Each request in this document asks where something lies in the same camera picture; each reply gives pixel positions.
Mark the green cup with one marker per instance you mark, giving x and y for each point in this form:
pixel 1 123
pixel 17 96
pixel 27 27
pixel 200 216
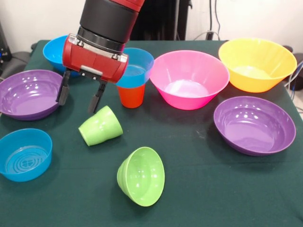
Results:
pixel 101 127

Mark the pink bowl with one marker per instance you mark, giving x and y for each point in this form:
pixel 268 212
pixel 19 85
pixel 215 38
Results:
pixel 187 71

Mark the deep smooth blue bowl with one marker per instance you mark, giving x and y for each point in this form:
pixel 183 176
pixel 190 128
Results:
pixel 53 55

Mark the black equipment rack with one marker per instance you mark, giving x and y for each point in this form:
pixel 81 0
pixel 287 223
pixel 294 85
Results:
pixel 4 54

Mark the purple bowl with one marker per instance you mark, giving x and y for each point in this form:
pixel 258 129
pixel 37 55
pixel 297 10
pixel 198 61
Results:
pixel 30 94
pixel 253 127

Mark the small green bowl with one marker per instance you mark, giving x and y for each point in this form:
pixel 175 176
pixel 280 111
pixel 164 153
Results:
pixel 142 177

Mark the blue bowl with ringed bottom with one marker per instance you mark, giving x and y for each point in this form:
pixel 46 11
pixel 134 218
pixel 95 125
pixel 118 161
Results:
pixel 23 153
pixel 137 75

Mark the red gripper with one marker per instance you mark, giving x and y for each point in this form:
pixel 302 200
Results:
pixel 92 61

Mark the black rounded seat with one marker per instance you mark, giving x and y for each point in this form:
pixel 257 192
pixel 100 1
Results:
pixel 19 61

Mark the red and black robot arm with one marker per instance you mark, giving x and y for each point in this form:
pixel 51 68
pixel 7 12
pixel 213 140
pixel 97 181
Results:
pixel 109 21

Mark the dark green tablecloth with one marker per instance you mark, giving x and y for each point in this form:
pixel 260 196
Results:
pixel 213 189

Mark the yellow-orange bowl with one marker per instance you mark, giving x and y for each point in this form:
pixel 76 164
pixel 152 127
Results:
pixel 256 59

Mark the orange cup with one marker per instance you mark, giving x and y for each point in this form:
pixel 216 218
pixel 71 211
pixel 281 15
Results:
pixel 131 97

